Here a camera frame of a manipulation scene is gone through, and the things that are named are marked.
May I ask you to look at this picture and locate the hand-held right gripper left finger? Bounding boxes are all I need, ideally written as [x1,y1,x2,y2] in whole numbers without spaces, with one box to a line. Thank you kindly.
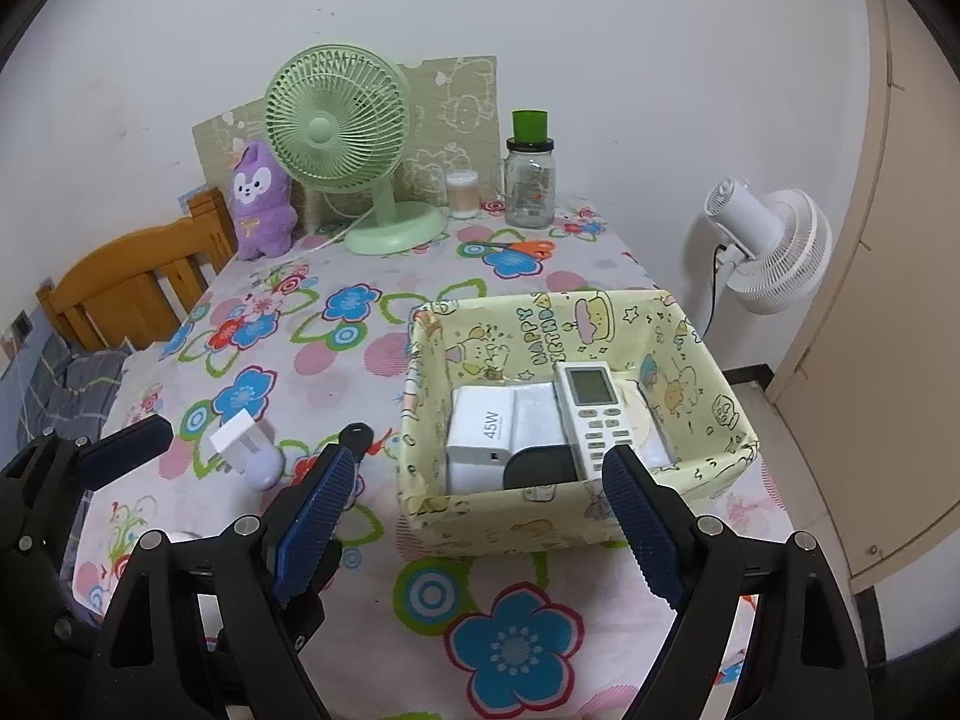
[82,444,357,720]

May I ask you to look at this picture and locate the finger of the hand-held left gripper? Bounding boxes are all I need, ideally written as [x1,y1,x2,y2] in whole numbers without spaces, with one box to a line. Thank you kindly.
[296,424,376,653]
[0,415,175,563]

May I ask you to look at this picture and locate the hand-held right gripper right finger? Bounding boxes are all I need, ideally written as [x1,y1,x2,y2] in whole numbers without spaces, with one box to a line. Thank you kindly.
[602,444,863,720]

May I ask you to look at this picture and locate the pale oval earbuds case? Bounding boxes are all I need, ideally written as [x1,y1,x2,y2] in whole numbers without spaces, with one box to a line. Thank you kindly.
[241,444,286,494]

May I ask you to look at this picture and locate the white plug charger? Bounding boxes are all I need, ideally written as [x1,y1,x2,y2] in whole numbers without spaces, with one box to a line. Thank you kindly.
[208,412,275,475]

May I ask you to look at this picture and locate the white charger block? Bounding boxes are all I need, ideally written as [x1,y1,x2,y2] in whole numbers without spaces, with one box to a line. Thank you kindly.
[445,387,520,497]

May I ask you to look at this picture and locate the black rounded case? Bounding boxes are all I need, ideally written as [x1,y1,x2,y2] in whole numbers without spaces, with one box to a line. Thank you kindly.
[502,445,584,491]

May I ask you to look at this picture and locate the yellow cartoon fabric storage box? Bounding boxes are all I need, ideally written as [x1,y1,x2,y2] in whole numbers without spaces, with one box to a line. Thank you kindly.
[397,289,760,557]

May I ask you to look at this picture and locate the white remote control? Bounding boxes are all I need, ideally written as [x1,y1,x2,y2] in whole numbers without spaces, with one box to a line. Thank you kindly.
[553,362,638,481]

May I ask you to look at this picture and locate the grey plaid bedding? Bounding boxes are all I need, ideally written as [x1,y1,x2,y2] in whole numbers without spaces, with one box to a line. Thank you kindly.
[0,330,132,481]

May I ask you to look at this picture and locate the wooden bed headboard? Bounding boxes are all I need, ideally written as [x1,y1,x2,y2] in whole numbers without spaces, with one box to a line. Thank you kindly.
[36,190,237,353]

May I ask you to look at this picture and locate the floral tablecloth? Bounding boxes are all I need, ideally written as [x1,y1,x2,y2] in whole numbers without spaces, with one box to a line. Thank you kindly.
[71,195,796,720]

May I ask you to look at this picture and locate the purple plush toy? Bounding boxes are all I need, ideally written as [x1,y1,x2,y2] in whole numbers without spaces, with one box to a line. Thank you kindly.
[227,141,297,262]

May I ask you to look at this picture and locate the clear cotton swab jar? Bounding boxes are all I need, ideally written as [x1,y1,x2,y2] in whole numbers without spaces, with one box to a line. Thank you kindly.
[445,170,481,221]

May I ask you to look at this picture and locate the glass jar with green lid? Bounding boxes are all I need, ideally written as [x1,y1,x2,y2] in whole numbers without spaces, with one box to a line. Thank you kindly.
[501,110,557,228]

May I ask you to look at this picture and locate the green desk fan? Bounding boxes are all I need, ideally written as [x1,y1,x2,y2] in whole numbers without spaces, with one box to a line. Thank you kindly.
[264,45,449,256]

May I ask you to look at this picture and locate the white standing fan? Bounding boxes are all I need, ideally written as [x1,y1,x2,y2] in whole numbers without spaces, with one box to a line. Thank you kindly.
[705,176,833,316]

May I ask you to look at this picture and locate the green cartoon printed board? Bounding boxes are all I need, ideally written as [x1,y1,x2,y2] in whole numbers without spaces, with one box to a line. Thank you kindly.
[191,55,502,233]

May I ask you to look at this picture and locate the beige door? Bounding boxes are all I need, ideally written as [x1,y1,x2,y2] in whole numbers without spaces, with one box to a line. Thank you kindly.
[772,0,960,593]

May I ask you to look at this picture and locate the white fan cable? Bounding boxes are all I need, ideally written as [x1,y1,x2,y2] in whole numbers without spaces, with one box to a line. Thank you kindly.
[300,210,376,252]

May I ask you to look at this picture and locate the black fan cable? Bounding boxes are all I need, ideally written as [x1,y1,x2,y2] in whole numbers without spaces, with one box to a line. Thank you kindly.
[703,240,732,338]

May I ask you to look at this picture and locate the orange handled scissors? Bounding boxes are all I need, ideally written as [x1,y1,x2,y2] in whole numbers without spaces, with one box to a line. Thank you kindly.
[457,238,557,260]

